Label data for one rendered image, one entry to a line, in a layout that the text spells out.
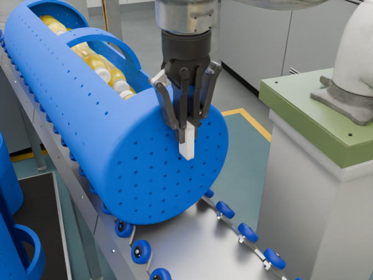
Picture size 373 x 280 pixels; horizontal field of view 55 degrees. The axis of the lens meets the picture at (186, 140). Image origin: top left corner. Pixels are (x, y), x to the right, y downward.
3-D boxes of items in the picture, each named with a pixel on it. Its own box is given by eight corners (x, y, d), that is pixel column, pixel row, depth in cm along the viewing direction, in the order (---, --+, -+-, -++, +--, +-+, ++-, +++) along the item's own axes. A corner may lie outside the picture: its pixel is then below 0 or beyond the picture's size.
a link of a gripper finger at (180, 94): (190, 69, 55) (182, 70, 54) (188, 130, 61) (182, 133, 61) (177, 60, 58) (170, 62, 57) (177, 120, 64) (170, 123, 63)
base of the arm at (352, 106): (343, 78, 109) (348, 60, 106) (409, 110, 93) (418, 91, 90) (297, 90, 102) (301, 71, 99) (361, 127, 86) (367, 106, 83)
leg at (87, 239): (100, 272, 175) (78, 173, 139) (105, 281, 171) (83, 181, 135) (89, 278, 173) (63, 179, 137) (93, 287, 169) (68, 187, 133)
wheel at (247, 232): (258, 236, 70) (252, 244, 70) (261, 236, 74) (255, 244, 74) (241, 220, 72) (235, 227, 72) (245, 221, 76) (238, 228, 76)
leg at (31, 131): (45, 165, 243) (21, 80, 207) (48, 170, 239) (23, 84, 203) (36, 168, 241) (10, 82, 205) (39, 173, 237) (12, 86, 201)
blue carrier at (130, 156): (88, 69, 144) (82, -6, 129) (221, 200, 84) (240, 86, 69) (11, 80, 130) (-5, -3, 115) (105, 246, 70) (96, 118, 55)
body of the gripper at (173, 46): (175, 39, 49) (176, 100, 54) (224, 28, 53) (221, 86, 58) (149, 25, 54) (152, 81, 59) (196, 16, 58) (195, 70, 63)
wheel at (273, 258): (268, 244, 70) (261, 251, 70) (270, 248, 66) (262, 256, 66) (286, 260, 69) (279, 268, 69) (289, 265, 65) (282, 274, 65)
